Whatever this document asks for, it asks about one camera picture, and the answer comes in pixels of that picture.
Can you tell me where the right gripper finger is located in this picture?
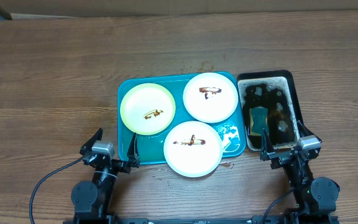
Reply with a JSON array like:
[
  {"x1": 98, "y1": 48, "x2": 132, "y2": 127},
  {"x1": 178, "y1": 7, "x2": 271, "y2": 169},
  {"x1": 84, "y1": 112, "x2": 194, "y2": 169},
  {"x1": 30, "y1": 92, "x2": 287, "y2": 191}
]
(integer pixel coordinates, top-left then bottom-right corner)
[
  {"x1": 296, "y1": 120, "x2": 313, "y2": 138},
  {"x1": 260, "y1": 129, "x2": 275, "y2": 161}
]

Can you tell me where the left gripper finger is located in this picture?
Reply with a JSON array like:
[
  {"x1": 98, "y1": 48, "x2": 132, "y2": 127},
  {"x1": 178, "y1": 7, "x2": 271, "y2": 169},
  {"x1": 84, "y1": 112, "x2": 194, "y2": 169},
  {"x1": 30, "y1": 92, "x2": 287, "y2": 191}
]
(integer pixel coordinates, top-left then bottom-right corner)
[
  {"x1": 127, "y1": 133, "x2": 140, "y2": 168},
  {"x1": 80, "y1": 128, "x2": 103, "y2": 155}
]

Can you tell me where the green and yellow sponge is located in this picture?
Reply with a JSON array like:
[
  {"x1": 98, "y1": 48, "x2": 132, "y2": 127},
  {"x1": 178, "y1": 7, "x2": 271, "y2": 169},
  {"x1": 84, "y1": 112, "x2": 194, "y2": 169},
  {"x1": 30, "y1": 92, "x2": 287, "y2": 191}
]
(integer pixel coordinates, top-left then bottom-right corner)
[{"x1": 249, "y1": 106, "x2": 269, "y2": 136}]

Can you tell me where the yellow-green round plate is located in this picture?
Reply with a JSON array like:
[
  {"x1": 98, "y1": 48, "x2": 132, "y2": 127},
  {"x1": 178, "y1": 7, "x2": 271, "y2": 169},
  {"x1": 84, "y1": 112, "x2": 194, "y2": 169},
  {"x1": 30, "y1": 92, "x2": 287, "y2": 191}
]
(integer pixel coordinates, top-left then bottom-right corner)
[{"x1": 120, "y1": 83, "x2": 176, "y2": 135}]

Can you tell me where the white plate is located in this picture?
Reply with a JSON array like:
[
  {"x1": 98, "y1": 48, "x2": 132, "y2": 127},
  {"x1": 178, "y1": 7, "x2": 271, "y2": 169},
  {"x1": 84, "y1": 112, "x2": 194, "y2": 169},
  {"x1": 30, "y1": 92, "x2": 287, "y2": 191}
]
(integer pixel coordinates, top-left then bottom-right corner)
[
  {"x1": 183, "y1": 72, "x2": 239, "y2": 123},
  {"x1": 163, "y1": 121, "x2": 223, "y2": 178}
]

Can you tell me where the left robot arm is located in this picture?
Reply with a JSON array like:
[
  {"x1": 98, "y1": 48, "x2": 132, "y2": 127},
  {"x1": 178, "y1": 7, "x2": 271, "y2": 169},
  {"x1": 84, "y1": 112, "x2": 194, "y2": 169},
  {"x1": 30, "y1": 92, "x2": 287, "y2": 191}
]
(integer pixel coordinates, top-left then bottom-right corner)
[{"x1": 71, "y1": 129, "x2": 140, "y2": 223}]

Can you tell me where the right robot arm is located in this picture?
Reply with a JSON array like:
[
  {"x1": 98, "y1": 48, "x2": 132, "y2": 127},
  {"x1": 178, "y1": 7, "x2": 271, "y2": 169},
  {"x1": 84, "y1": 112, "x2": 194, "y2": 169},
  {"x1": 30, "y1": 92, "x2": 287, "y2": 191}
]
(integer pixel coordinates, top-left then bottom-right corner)
[{"x1": 259, "y1": 121, "x2": 340, "y2": 223}]

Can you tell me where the teal plastic tray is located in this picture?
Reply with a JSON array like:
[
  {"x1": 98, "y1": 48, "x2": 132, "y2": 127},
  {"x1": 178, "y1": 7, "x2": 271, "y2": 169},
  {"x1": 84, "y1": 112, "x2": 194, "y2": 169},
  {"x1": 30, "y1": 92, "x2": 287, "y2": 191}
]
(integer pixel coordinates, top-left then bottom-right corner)
[{"x1": 117, "y1": 73, "x2": 247, "y2": 165}]

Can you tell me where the black soapy water tray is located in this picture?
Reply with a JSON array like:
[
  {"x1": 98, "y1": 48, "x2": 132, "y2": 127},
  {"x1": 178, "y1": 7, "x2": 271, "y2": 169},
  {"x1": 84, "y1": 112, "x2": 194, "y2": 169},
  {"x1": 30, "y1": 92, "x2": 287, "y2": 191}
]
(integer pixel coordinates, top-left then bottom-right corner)
[{"x1": 237, "y1": 70, "x2": 303, "y2": 151}]

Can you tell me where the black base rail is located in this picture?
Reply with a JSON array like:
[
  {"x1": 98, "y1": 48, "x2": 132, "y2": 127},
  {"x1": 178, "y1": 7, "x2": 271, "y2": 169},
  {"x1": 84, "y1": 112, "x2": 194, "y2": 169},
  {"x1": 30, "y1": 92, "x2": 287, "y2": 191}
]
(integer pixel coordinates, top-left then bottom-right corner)
[{"x1": 62, "y1": 214, "x2": 340, "y2": 224}]

